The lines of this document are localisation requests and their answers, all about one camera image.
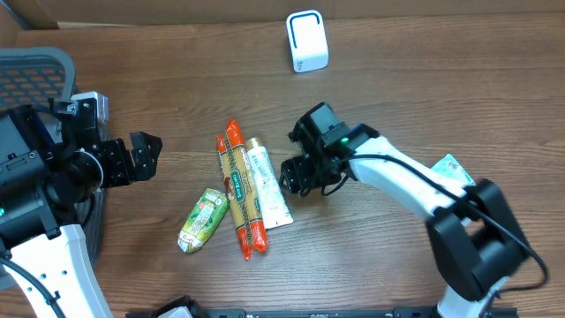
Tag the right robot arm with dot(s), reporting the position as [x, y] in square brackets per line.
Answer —
[476, 240]

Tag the grey plastic mesh basket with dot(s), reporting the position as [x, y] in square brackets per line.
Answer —
[32, 76]

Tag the white barcode scanner stand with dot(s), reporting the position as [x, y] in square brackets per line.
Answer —
[308, 41]

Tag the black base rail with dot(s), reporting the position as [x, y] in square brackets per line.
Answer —
[188, 307]

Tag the orange spaghetti packet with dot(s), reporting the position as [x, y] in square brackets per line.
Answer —
[240, 188]

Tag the white tube gold cap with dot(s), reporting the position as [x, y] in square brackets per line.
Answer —
[272, 203]

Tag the teal wipes packet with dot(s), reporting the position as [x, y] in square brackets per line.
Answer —
[450, 168]

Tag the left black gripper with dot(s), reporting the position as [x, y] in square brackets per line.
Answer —
[117, 162]

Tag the green snack pouch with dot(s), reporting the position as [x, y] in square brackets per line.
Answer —
[203, 220]

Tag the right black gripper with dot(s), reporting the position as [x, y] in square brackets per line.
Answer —
[301, 172]

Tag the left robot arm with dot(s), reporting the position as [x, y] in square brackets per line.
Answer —
[53, 158]

